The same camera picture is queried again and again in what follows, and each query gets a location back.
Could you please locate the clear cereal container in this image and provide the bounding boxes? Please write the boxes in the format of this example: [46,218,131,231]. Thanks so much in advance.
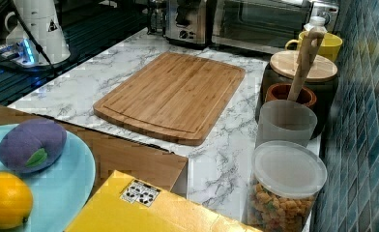
[246,141,327,232]

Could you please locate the bamboo cutting board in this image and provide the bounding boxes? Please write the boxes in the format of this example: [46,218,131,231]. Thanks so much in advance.
[93,52,245,146]

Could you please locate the brown utensil holder cup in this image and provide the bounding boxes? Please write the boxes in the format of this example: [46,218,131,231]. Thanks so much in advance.
[265,83,317,109]

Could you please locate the frosted grey plastic cup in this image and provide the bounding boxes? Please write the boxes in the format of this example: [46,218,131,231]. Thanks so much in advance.
[255,100,317,147]

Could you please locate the yellow toy lemon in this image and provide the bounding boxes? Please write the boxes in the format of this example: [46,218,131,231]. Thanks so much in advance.
[0,172,33,229]

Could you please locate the black cable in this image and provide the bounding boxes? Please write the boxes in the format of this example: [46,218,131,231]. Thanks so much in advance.
[9,0,57,73]

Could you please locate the stainless steel toaster oven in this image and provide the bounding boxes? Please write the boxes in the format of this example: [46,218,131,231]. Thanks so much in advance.
[212,0,339,54]

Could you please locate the yellow cereal box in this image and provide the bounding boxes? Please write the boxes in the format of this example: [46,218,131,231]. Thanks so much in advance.
[64,171,261,232]

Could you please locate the yellow mug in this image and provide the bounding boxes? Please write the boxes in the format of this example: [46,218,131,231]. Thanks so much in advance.
[284,31,343,62]

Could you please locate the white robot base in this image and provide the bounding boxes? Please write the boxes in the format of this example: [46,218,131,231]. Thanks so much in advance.
[0,0,71,68]

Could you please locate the dark canister with wooden lid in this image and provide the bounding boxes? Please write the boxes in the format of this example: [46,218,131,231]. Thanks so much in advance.
[255,50,338,137]

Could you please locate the light blue plate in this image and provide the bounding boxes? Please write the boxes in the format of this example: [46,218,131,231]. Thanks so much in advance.
[0,125,95,232]

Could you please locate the wooden utensil handle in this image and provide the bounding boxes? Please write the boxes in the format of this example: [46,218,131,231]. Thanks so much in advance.
[287,27,325,102]

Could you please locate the white salt shaker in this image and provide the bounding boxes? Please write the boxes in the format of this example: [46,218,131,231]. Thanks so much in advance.
[304,16,327,32]

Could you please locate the purple plush plum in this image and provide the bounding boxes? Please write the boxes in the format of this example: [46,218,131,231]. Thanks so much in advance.
[0,119,67,173]

